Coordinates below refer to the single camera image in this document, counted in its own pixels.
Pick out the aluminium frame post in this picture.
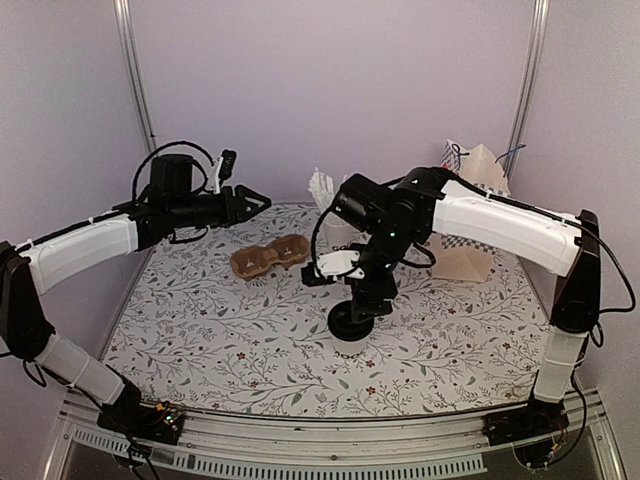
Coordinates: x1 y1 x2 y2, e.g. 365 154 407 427
112 0 176 214
499 0 551 151

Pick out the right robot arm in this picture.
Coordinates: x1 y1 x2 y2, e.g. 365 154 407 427
319 167 609 446

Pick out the bundle of white wrapped straws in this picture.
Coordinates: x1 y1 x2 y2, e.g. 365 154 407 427
308 168 348 211

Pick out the brown cardboard cup carrier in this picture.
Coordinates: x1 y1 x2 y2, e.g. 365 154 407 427
230 234 311 280

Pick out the checkered paper takeout bag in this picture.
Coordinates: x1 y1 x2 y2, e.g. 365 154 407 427
430 139 525 283

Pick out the white paper coffee cup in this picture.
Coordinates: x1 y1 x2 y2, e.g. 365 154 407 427
332 337 367 359

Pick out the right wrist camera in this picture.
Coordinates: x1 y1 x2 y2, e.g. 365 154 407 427
301 250 365 287

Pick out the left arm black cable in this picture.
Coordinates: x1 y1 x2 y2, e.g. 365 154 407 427
132 141 221 201

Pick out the front aluminium rail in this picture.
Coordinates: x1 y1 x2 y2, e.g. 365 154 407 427
43 389 627 479

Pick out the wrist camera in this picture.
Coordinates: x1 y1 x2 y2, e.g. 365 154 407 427
301 250 365 287
207 149 237 194

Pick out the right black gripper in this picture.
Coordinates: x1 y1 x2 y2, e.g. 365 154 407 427
344 223 417 323

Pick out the white cup holding straws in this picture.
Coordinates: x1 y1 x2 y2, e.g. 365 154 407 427
323 220 357 252

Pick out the floral patterned table mat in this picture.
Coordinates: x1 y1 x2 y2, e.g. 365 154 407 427
104 204 548 418

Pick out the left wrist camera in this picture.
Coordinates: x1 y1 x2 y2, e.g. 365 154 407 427
207 149 237 194

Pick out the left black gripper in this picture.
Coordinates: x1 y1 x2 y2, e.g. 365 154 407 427
170 184 272 229

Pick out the black plastic cup lid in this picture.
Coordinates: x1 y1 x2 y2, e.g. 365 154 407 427
327 301 374 342

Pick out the left aluminium frame post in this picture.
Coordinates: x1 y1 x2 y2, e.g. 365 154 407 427
112 0 176 214

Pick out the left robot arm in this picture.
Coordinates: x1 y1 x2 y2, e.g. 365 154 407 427
1 150 271 435

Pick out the right aluminium frame post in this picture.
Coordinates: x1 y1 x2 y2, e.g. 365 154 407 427
499 0 551 151

